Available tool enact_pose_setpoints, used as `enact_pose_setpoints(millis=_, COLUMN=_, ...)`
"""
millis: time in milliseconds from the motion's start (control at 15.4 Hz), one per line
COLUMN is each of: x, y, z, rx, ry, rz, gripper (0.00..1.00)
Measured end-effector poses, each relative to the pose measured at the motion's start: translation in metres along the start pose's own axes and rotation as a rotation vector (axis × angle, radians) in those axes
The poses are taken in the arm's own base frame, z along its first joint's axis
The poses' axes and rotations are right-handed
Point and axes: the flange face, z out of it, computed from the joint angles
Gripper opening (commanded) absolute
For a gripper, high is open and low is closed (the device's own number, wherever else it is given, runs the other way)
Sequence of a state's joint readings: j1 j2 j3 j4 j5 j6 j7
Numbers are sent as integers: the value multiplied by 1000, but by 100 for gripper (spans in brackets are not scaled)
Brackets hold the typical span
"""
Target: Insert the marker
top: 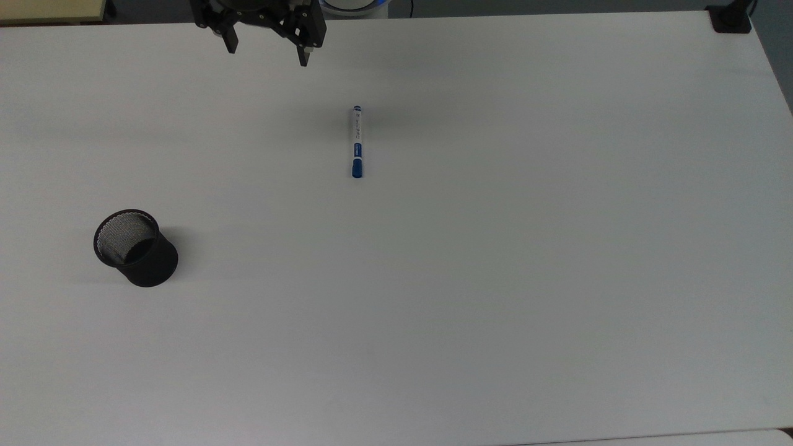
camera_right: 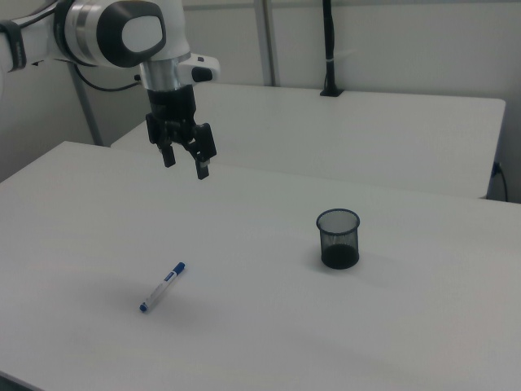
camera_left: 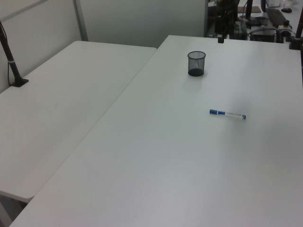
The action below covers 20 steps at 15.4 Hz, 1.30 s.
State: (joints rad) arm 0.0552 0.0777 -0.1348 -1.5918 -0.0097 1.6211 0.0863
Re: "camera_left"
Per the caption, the white side table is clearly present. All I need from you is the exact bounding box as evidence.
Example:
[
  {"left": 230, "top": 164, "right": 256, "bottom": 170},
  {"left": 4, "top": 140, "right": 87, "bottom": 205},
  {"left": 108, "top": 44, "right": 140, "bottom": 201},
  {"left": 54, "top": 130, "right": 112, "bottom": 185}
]
[{"left": 0, "top": 40, "right": 158, "bottom": 204}]

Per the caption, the blue and white marker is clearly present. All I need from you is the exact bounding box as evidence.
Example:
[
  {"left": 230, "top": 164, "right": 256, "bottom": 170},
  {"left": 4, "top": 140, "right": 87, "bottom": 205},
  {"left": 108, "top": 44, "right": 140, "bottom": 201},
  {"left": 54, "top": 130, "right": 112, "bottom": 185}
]
[{"left": 209, "top": 109, "right": 247, "bottom": 121}]

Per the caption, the grey partition panel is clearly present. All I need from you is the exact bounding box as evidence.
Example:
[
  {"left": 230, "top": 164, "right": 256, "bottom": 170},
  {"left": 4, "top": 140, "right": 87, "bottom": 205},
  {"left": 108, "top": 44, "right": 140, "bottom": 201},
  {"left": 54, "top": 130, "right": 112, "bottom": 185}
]
[{"left": 79, "top": 0, "right": 209, "bottom": 48}]

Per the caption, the black pole with table clamp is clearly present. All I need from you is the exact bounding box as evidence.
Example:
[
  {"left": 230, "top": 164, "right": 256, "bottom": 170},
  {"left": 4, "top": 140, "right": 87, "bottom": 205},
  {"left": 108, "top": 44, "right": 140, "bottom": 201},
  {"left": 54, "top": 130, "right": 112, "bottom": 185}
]
[{"left": 288, "top": 17, "right": 303, "bottom": 50}]

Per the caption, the dark electronics box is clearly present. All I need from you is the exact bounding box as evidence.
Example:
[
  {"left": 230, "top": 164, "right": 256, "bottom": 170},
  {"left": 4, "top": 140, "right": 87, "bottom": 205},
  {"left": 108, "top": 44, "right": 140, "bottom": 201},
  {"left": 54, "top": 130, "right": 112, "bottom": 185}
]
[{"left": 250, "top": 26, "right": 278, "bottom": 43}]

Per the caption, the black keyboard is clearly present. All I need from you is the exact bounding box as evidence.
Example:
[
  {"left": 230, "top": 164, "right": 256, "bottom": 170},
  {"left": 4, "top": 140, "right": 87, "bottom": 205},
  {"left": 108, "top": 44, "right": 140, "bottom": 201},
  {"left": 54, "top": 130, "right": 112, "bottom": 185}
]
[{"left": 266, "top": 8, "right": 286, "bottom": 27}]

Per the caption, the white partition panel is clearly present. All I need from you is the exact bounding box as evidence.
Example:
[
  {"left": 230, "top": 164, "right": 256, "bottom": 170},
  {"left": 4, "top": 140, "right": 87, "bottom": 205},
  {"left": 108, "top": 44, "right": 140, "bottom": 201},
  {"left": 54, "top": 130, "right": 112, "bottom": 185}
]
[{"left": 0, "top": 0, "right": 84, "bottom": 94}]

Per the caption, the black mesh pen cup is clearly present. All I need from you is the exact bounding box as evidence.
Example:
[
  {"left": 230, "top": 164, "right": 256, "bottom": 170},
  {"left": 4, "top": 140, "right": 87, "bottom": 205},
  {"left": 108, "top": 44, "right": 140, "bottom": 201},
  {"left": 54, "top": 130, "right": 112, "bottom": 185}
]
[{"left": 187, "top": 51, "right": 206, "bottom": 77}]

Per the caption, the metal partition post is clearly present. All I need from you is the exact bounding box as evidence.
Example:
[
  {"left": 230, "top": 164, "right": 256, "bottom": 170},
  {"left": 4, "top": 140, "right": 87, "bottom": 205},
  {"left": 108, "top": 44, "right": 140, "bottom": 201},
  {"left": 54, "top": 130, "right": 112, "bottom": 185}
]
[{"left": 72, "top": 0, "right": 89, "bottom": 42}]

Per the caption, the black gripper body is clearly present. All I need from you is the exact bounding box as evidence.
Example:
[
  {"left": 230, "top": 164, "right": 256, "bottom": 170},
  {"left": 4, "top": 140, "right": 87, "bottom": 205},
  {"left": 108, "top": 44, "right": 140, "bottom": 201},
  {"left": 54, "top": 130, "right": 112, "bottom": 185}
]
[{"left": 214, "top": 7, "right": 238, "bottom": 26}]

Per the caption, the black monitor stand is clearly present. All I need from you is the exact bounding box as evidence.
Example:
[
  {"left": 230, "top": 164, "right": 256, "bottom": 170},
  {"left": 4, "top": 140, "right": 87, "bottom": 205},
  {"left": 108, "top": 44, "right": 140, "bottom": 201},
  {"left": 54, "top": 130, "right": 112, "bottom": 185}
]
[{"left": 238, "top": 0, "right": 256, "bottom": 21}]

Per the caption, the black camera stand pole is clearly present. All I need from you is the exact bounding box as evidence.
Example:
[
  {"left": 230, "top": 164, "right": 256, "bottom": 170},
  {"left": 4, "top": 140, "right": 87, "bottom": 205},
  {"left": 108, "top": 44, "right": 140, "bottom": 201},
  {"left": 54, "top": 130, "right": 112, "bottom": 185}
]
[{"left": 0, "top": 20, "right": 29, "bottom": 88}]

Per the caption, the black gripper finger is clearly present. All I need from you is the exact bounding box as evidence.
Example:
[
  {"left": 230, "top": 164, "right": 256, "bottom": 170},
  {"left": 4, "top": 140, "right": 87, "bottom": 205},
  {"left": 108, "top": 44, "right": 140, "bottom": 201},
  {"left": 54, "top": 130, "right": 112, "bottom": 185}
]
[
  {"left": 226, "top": 23, "right": 237, "bottom": 39},
  {"left": 216, "top": 23, "right": 224, "bottom": 44}
]

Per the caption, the small white and black camera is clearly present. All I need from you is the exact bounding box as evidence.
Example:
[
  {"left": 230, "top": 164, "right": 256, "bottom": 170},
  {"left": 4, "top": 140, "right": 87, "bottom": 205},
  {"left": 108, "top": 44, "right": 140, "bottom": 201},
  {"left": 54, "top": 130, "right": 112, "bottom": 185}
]
[{"left": 277, "top": 20, "right": 293, "bottom": 36}]

